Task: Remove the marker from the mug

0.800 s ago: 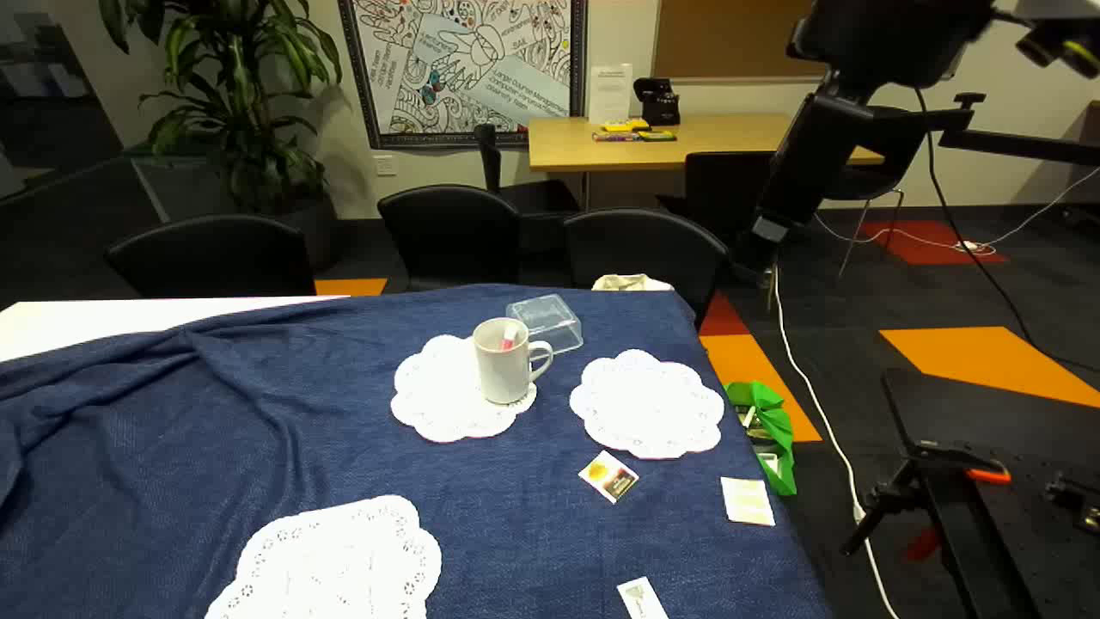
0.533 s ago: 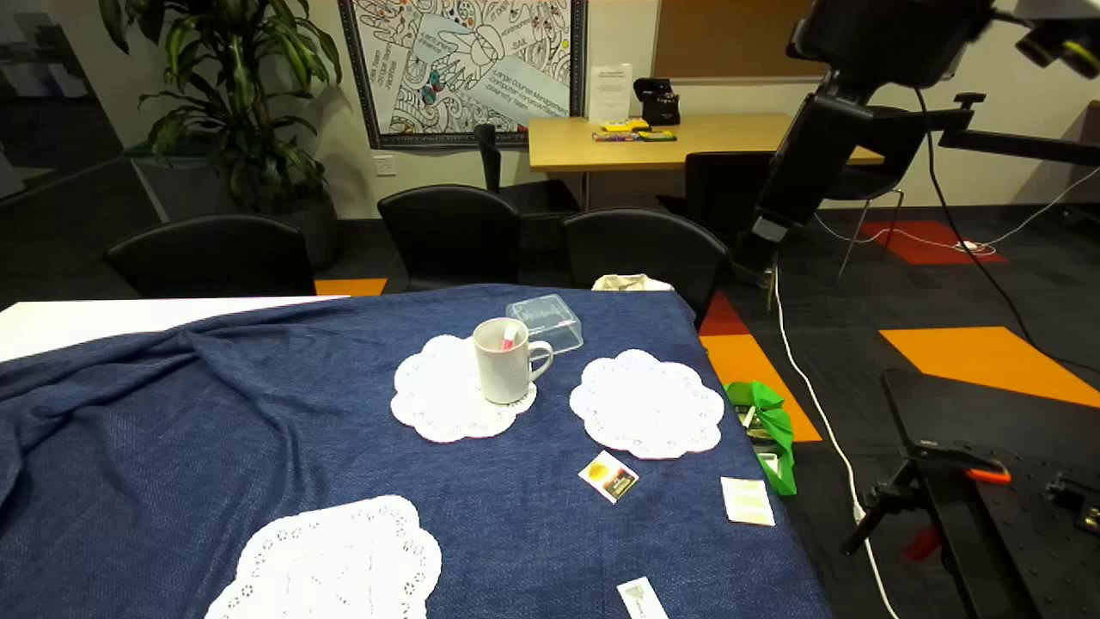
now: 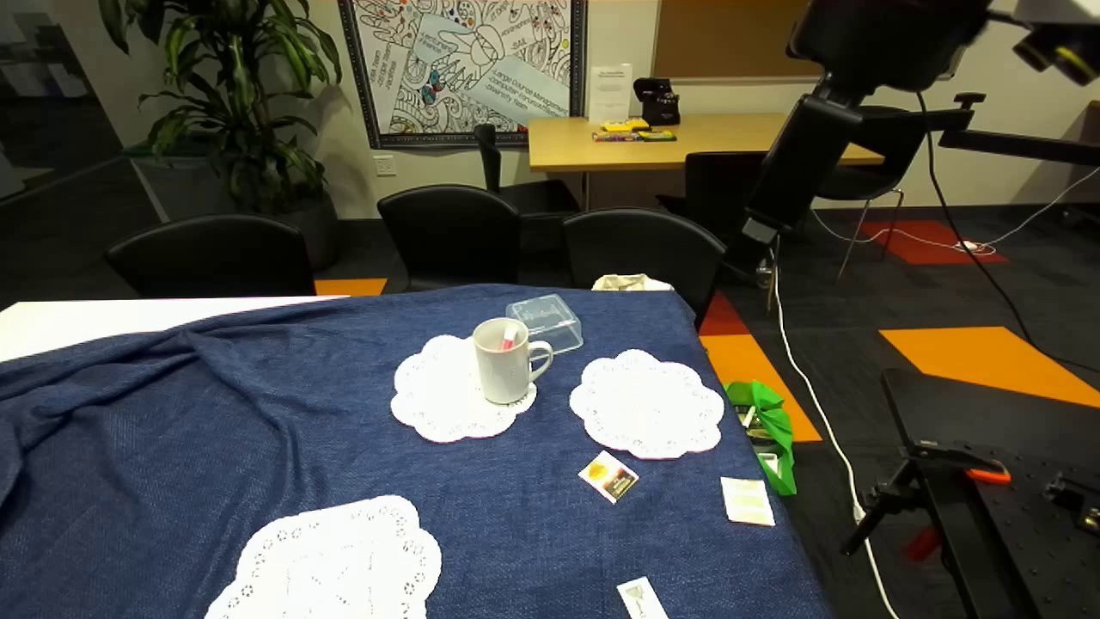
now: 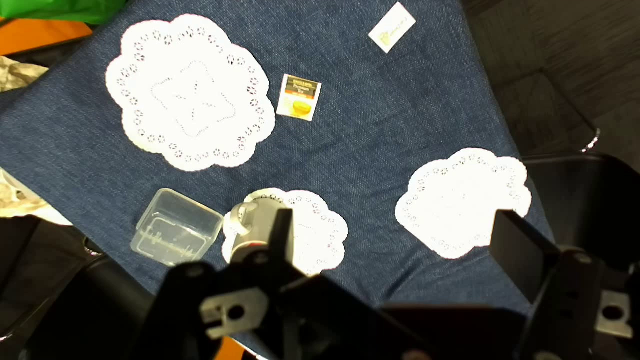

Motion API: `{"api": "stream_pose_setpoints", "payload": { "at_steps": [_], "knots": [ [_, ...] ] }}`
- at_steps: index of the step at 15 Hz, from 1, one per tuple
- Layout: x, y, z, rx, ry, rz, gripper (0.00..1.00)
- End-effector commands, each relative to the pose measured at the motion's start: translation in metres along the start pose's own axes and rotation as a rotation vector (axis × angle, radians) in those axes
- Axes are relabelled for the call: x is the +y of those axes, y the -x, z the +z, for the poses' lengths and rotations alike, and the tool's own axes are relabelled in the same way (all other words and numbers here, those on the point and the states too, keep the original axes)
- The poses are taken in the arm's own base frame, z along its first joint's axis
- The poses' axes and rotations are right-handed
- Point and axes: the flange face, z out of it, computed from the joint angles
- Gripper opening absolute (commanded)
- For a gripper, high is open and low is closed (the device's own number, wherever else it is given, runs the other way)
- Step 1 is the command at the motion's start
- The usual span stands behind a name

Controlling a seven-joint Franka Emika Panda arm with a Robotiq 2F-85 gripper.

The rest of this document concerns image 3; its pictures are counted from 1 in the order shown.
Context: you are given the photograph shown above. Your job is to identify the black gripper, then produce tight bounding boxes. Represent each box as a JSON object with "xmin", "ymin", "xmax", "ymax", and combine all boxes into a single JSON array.
[{"xmin": 726, "ymin": 92, "xmax": 865, "ymax": 285}]

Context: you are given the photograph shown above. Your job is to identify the grey ceramic mug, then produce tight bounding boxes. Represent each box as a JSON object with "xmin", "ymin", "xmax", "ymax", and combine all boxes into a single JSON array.
[{"xmin": 470, "ymin": 317, "xmax": 557, "ymax": 409}]

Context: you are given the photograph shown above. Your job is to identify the white paper doily under mug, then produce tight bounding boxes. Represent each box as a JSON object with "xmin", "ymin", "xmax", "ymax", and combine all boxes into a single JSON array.
[{"xmin": 389, "ymin": 329, "xmax": 542, "ymax": 445}]

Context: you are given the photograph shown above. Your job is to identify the wooden desk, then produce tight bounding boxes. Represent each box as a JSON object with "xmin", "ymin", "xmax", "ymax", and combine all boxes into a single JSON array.
[{"xmin": 527, "ymin": 108, "xmax": 888, "ymax": 214}]

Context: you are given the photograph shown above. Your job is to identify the white crumpled item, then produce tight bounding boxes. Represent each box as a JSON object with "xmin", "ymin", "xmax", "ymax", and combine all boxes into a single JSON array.
[{"xmin": 587, "ymin": 270, "xmax": 678, "ymax": 295}]

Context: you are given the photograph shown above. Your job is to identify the green plastic item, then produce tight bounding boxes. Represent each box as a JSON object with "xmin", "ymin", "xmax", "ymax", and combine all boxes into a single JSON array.
[{"xmin": 721, "ymin": 377, "xmax": 800, "ymax": 497}]

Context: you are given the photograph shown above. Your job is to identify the yellow items on desk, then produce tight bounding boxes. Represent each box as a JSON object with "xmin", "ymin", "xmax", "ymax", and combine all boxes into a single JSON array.
[{"xmin": 592, "ymin": 118, "xmax": 680, "ymax": 143}]

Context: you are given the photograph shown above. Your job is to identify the black desk device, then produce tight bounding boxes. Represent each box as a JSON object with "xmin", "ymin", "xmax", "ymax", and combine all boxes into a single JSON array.
[{"xmin": 628, "ymin": 74, "xmax": 686, "ymax": 129}]

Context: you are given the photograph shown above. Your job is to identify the clear plastic container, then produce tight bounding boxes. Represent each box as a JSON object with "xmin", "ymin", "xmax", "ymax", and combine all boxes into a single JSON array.
[{"xmin": 503, "ymin": 292, "xmax": 587, "ymax": 357}]

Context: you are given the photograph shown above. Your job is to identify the brown cork board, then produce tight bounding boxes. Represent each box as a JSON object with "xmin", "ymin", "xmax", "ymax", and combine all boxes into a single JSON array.
[{"xmin": 650, "ymin": 0, "xmax": 820, "ymax": 83}]

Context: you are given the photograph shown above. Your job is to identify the white paper stand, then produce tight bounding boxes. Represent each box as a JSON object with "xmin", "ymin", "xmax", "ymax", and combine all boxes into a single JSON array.
[{"xmin": 586, "ymin": 58, "xmax": 635, "ymax": 127}]

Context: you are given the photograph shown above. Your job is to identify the white square sachet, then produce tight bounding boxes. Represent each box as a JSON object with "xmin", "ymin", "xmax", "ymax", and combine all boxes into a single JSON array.
[{"xmin": 718, "ymin": 473, "xmax": 782, "ymax": 528}]

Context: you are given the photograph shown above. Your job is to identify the printed small packet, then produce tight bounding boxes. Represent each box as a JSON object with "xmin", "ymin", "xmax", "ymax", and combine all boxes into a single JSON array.
[{"xmin": 578, "ymin": 445, "xmax": 642, "ymax": 509}]

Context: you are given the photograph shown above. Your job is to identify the black orange bar clamp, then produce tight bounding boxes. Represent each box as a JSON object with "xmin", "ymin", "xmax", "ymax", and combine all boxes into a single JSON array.
[{"xmin": 838, "ymin": 436, "xmax": 1019, "ymax": 567}]

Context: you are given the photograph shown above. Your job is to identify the black chair with thin back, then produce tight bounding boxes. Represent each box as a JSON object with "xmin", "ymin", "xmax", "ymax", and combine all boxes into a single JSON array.
[{"xmin": 470, "ymin": 119, "xmax": 580, "ymax": 219}]

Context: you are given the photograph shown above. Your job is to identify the framed drawing board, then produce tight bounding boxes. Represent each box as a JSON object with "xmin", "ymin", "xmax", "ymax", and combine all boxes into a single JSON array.
[{"xmin": 336, "ymin": 0, "xmax": 592, "ymax": 153}]

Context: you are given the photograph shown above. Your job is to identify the white narrow sachet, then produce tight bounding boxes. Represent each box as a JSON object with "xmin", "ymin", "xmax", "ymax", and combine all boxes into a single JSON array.
[{"xmin": 617, "ymin": 575, "xmax": 670, "ymax": 619}]

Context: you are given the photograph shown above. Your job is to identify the blue denim tablecloth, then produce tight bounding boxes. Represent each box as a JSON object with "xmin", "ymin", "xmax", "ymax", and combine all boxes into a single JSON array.
[{"xmin": 0, "ymin": 282, "xmax": 836, "ymax": 619}]

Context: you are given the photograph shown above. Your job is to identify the green potted plant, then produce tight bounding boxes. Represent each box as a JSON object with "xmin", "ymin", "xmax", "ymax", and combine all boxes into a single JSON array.
[{"xmin": 98, "ymin": 0, "xmax": 349, "ymax": 270}]

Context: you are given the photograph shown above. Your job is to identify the thick white cable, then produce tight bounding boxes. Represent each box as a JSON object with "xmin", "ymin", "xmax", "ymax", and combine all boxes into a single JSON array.
[{"xmin": 765, "ymin": 259, "xmax": 904, "ymax": 619}]

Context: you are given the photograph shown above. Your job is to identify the thin black cable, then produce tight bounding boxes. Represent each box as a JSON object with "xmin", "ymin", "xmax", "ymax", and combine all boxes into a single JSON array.
[{"xmin": 911, "ymin": 84, "xmax": 1042, "ymax": 340}]

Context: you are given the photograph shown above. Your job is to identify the thin white floor cable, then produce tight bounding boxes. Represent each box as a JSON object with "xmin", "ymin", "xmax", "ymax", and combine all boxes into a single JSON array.
[{"xmin": 815, "ymin": 167, "xmax": 1100, "ymax": 259}]

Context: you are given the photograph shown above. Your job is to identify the black camera boom stand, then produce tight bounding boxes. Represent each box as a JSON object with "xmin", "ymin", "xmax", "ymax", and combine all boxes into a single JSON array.
[{"xmin": 857, "ymin": 90, "xmax": 1100, "ymax": 172}]

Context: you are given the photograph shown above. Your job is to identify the black mounted camera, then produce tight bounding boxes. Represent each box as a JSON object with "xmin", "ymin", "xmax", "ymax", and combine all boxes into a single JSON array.
[{"xmin": 1012, "ymin": 13, "xmax": 1100, "ymax": 90}]

